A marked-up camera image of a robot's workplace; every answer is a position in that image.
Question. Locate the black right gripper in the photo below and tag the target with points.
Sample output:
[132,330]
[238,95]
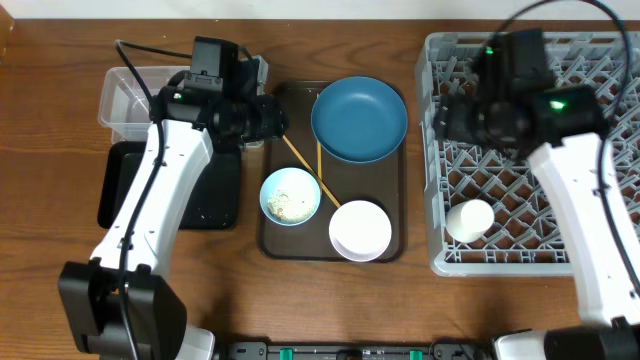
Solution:
[447,121]

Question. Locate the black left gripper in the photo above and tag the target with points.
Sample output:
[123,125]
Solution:
[270,111]

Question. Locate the blue plate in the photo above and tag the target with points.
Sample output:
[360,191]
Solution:
[359,119]

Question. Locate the white cup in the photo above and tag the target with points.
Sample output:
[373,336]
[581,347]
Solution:
[468,221]

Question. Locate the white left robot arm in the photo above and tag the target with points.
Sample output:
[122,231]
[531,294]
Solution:
[119,304]

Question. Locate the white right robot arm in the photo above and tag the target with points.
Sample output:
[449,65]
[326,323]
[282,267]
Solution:
[562,132]

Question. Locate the grey dishwasher rack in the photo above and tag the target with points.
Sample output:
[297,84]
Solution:
[524,239]

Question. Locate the long wooden chopstick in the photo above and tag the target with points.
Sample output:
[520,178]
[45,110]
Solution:
[316,175]

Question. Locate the short wooden chopstick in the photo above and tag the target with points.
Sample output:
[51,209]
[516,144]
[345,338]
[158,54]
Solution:
[319,160]

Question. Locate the dark brown serving tray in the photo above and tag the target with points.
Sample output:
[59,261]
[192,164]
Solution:
[382,183]

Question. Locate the light blue rice bowl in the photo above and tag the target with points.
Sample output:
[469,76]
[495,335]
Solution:
[290,196]

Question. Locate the black plastic tray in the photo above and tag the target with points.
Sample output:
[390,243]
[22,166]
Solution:
[213,204]

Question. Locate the white bowl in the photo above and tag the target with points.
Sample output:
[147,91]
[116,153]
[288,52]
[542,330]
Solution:
[360,231]

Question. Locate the clear plastic bin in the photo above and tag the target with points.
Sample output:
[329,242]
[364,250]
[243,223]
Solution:
[124,107]

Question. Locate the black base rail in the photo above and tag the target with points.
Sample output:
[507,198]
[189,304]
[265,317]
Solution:
[265,349]

